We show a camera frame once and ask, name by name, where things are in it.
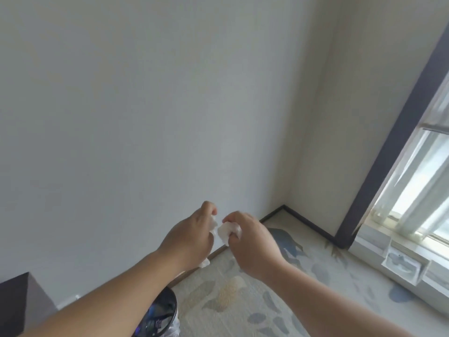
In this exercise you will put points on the dark brown cabinet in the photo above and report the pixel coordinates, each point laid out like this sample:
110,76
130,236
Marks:
21,301

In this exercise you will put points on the dark baseboard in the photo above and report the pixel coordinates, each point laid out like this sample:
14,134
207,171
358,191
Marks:
308,224

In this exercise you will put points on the person's right fingers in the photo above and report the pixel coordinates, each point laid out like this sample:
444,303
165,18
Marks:
242,217

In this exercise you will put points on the person's right forearm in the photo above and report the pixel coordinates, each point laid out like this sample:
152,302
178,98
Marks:
326,305

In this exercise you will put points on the round bin with glossy lid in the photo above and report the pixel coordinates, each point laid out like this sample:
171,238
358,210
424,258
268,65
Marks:
159,312

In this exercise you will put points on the white recessed sill box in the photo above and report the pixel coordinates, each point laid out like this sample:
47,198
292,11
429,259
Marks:
403,264

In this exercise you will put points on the white window sill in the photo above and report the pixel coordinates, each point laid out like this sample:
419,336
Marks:
371,242

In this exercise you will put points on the white tissue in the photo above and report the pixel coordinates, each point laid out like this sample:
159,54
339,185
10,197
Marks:
226,232

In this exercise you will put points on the person's left forearm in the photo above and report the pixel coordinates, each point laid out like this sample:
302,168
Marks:
105,298

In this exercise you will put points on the person's right hand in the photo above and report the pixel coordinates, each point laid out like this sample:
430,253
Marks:
256,249

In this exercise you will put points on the dark window frame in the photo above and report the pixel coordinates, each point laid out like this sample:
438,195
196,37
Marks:
393,136

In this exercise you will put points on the person's left fingers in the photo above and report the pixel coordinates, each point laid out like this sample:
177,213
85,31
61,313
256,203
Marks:
208,209

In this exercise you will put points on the person's left hand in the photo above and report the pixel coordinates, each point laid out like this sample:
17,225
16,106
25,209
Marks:
186,238

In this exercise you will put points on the white sheer curtain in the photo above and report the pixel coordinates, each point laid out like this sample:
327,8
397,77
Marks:
417,178

